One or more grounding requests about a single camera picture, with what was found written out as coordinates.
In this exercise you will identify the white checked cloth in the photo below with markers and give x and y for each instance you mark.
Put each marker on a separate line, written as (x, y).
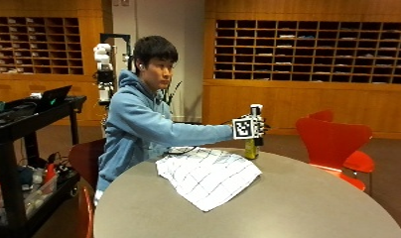
(207, 175)

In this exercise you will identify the black laptop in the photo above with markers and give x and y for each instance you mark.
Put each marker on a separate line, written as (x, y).
(51, 97)

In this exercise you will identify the the person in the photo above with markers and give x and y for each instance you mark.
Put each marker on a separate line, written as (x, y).
(139, 122)

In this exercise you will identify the black equipment cart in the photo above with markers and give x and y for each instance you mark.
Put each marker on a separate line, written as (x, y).
(16, 158)

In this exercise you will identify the wooden pigeonhole shelf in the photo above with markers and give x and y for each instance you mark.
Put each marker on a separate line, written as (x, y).
(312, 52)
(33, 45)

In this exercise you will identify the clear plastic bin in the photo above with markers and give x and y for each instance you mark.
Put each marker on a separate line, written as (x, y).
(40, 195)

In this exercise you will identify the dark red chair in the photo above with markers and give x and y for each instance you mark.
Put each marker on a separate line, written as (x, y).
(87, 158)

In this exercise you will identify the yellow-green bottle with white cap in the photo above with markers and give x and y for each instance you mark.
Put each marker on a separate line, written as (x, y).
(252, 148)

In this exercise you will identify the white marker cube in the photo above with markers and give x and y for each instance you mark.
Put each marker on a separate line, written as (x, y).
(243, 128)

